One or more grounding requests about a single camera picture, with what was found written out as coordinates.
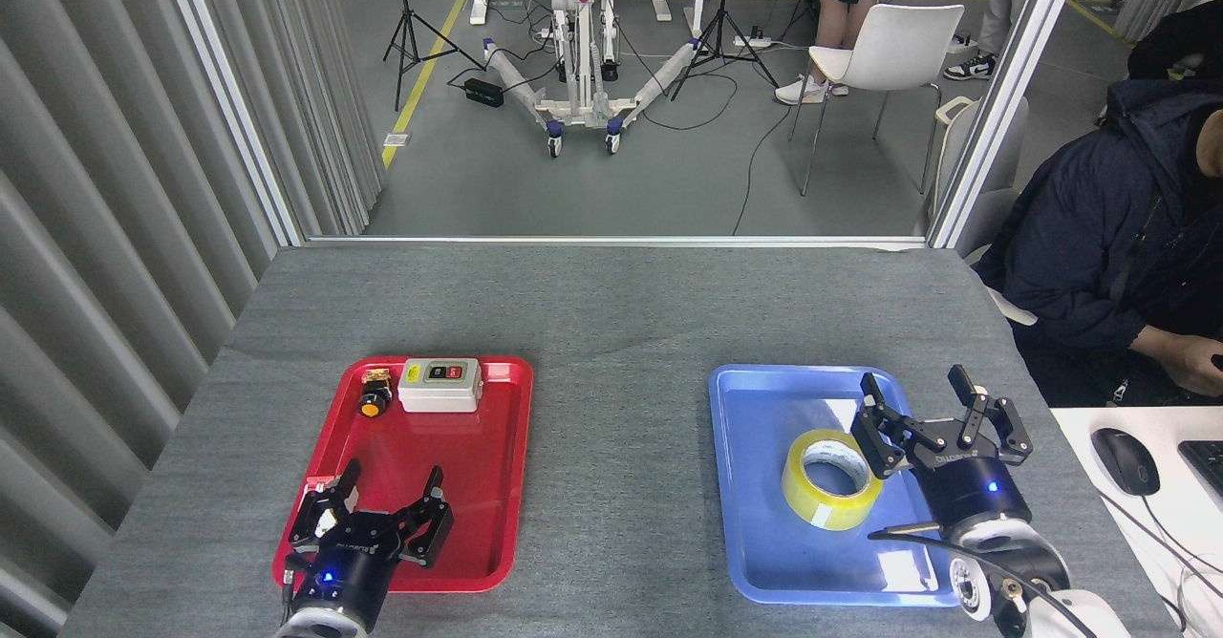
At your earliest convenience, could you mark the blue plastic tray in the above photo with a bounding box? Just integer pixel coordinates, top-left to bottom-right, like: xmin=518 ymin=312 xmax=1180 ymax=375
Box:
xmin=708 ymin=364 xmax=974 ymax=607

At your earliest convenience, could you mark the white stand on wheels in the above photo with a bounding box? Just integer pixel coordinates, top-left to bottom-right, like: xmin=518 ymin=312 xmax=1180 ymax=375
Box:
xmin=483 ymin=0 xmax=708 ymax=157

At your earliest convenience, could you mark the yellow push button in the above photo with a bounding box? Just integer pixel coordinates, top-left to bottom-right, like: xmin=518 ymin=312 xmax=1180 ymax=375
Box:
xmin=358 ymin=368 xmax=394 ymax=419

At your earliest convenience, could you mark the silver frame rail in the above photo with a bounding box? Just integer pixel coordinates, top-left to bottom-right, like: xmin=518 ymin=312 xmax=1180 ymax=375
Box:
xmin=306 ymin=235 xmax=928 ymax=249

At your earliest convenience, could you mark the grey white armchair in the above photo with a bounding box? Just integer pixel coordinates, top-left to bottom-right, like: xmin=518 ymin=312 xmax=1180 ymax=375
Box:
xmin=932 ymin=94 xmax=1038 ymax=327

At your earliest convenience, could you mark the black keyboard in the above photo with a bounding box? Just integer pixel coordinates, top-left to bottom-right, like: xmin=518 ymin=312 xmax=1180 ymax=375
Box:
xmin=1178 ymin=440 xmax=1223 ymax=510

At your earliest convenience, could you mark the black floor cable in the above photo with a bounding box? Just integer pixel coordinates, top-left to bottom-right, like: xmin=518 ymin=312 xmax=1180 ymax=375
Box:
xmin=731 ymin=98 xmax=794 ymax=236

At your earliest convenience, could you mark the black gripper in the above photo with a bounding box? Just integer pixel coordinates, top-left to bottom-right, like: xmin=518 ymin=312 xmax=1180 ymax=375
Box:
xmin=850 ymin=365 xmax=1035 ymax=536
xmin=287 ymin=458 xmax=455 ymax=622

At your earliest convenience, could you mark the black computer mouse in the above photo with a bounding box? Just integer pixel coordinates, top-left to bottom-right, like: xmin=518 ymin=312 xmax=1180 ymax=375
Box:
xmin=1091 ymin=428 xmax=1161 ymax=497

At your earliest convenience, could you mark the white desk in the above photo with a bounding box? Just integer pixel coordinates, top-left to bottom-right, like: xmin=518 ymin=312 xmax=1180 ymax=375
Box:
xmin=1051 ymin=406 xmax=1223 ymax=638

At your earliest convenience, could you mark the white plastic chair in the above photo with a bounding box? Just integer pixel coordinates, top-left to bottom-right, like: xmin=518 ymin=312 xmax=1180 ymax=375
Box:
xmin=789 ymin=3 xmax=966 ymax=197

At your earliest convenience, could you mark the red plastic tray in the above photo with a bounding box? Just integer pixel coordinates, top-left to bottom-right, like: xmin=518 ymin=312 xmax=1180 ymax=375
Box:
xmin=272 ymin=356 xmax=534 ymax=593

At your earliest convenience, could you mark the person's hand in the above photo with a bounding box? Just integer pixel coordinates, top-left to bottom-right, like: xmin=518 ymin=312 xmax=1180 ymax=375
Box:
xmin=1145 ymin=328 xmax=1223 ymax=398

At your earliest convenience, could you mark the yellow tape roll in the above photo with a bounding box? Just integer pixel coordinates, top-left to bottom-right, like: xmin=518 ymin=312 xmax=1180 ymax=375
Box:
xmin=781 ymin=429 xmax=884 ymax=531

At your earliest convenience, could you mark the silver frame post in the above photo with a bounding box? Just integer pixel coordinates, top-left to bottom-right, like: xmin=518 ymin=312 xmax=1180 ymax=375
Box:
xmin=927 ymin=0 xmax=1090 ymax=249

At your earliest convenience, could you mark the white push-button switch box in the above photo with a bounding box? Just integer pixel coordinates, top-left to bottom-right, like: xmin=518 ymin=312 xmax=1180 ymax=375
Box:
xmin=397 ymin=358 xmax=483 ymax=414

